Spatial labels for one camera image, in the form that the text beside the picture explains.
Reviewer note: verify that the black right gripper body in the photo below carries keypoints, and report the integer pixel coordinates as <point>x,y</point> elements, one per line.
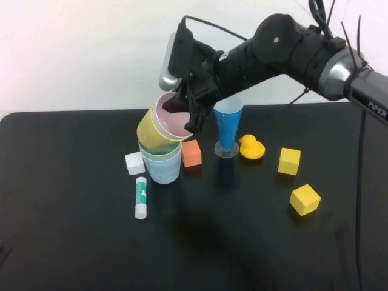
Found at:
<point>201,78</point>

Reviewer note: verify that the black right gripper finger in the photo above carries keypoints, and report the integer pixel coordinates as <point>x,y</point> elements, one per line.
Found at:
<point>172,104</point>
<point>197,119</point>

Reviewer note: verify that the pink plastic cup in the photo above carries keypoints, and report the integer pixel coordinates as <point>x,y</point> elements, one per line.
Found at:
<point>174,125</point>

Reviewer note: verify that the yellow plastic cup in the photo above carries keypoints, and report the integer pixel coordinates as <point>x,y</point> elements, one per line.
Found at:
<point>148,130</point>

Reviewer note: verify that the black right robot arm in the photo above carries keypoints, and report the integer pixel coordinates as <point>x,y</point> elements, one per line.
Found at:
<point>272,54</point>

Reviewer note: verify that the blue paper cone cup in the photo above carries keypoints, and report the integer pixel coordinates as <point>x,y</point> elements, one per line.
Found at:
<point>227,127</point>

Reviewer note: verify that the orange foam cube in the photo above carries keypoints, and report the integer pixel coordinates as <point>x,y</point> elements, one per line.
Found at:
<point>191,155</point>

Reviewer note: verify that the clear plastic cone stand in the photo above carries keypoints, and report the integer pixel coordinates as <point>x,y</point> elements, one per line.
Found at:
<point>227,153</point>

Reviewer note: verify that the yellow rubber duck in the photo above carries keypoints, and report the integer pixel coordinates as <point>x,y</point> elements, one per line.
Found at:
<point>251,148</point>

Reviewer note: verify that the light blue plastic cup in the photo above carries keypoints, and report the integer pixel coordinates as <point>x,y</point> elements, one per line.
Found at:
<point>162,171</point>

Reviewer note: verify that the white foam cube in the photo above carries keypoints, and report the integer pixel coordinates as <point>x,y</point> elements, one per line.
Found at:
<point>135,163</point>

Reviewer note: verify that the green white glue stick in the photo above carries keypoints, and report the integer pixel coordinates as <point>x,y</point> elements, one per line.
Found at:
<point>141,197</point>

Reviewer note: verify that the black zip tie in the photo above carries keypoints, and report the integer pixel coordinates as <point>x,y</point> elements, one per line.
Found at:
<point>298,97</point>
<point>353,45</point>

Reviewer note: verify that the yellow foam cube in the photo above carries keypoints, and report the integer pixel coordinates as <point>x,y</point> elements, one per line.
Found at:
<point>304,200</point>
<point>289,161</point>

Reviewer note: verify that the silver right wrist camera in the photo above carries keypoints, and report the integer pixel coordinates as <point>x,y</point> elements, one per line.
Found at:
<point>168,66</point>

